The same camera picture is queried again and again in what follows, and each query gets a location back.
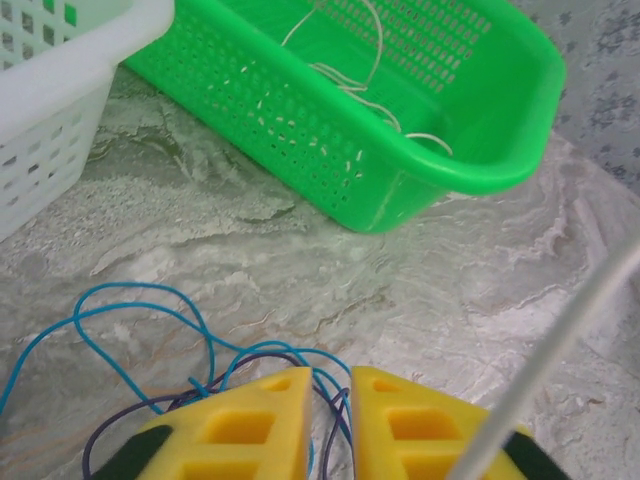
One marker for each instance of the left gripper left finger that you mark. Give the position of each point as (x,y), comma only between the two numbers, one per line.
(240,430)

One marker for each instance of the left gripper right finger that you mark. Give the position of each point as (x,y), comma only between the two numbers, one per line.
(420,435)

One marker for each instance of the green plastic basket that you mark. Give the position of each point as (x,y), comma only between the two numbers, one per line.
(300,125)

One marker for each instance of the white plastic basket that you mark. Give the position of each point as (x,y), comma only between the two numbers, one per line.
(50,90)

